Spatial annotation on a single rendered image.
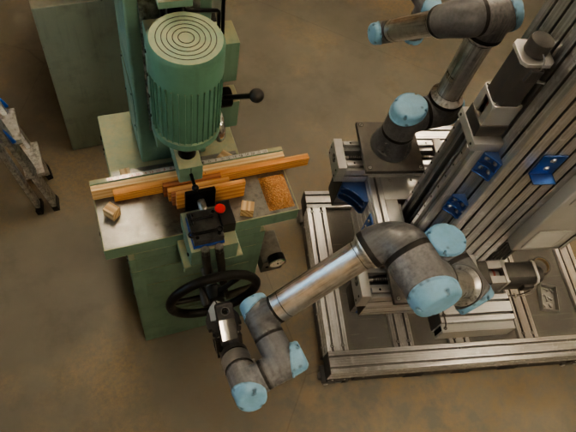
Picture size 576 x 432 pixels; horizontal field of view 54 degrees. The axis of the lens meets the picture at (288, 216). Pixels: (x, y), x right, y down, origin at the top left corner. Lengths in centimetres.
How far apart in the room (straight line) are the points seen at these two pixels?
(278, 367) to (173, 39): 78
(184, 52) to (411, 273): 69
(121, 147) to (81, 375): 100
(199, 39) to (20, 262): 169
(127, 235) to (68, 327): 96
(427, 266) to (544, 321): 156
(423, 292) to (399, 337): 118
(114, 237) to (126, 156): 37
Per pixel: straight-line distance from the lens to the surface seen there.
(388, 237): 129
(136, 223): 173
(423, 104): 197
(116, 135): 204
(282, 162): 182
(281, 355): 137
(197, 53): 129
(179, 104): 136
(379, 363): 237
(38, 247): 278
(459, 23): 170
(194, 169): 163
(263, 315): 138
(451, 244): 169
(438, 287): 126
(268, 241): 203
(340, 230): 258
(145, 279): 194
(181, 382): 248
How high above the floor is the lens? 241
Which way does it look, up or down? 59 degrees down
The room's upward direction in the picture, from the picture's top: 17 degrees clockwise
